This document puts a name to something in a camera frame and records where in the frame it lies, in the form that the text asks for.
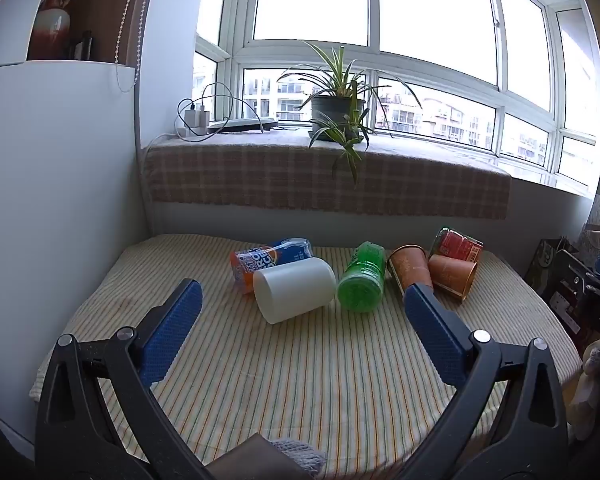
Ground white cup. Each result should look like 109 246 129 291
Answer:
252 257 337 325

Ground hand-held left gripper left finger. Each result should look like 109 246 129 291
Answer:
35 278 216 480

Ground white power adapter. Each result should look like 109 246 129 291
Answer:
183 105 211 137

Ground orange soda bottle blue label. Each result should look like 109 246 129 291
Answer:
229 238 314 295

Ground red drink can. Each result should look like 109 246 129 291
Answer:
429 228 484 263

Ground plaid windowsill cloth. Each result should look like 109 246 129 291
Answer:
142 132 512 220

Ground beaded blind cord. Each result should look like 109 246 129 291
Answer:
114 0 146 93

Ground white chargers with cables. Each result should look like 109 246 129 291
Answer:
175 82 265 137

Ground green plastic bottle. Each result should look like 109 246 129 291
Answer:
337 241 387 313

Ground flat white device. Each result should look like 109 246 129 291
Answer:
207 116 279 134

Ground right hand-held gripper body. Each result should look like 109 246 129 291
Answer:
550 250 600 351

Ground black printed box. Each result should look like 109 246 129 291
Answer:
524 238 573 288

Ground potted spider plant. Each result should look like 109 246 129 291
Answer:
276 41 423 190

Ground orange ceramic vase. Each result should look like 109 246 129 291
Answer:
31 0 83 61

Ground copper brown cup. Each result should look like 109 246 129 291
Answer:
427 254 478 304
387 245 434 295

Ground striped bed sheet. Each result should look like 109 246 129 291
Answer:
29 234 583 478

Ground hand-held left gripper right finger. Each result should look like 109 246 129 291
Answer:
387 283 571 480

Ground grey knitted cloth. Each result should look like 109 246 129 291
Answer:
269 438 328 479

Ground white cabinet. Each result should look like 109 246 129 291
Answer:
0 0 153 456

